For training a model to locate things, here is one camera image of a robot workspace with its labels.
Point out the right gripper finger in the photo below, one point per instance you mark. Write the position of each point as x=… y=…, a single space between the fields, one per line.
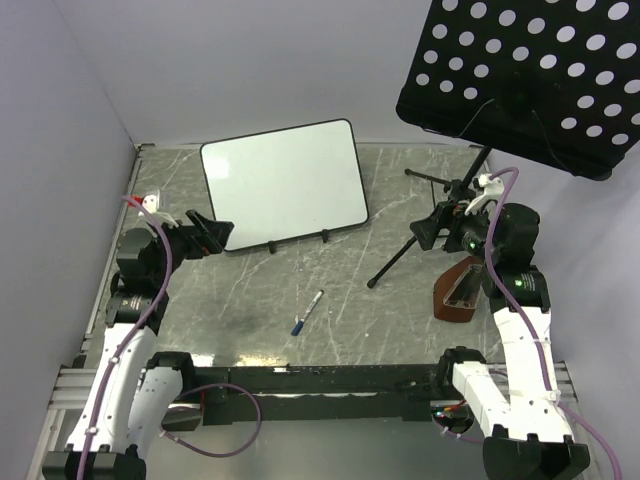
x=426 y=231
x=442 y=213

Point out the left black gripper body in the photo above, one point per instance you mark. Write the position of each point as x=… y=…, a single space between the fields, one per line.
x=182 y=245

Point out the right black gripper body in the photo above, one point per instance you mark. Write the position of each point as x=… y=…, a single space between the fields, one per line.
x=467 y=231

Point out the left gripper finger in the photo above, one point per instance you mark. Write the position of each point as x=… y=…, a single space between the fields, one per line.
x=216 y=235
x=199 y=222

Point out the white whiteboard black frame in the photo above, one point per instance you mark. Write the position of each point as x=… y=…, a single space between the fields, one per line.
x=286 y=184

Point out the white marker pen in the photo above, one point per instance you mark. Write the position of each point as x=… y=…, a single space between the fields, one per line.
x=310 y=308

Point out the blue marker cap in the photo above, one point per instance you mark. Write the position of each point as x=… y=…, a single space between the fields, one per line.
x=297 y=328

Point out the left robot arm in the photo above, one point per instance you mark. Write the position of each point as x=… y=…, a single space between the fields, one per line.
x=134 y=385

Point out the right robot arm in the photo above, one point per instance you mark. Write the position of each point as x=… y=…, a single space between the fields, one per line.
x=526 y=433

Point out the black perforated music stand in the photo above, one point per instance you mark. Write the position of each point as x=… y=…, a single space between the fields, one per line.
x=554 y=82

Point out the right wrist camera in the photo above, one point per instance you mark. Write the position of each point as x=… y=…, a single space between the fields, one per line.
x=489 y=190

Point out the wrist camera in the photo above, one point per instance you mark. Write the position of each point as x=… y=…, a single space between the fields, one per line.
x=154 y=202
x=489 y=190

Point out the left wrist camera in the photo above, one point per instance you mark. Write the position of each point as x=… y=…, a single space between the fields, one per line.
x=154 y=202

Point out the wire whiteboard easel stand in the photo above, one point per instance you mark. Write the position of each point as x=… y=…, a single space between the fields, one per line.
x=273 y=245

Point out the aluminium frame rail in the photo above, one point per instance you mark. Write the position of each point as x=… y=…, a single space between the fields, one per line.
x=71 y=389

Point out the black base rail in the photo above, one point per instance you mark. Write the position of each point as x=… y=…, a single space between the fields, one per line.
x=303 y=393

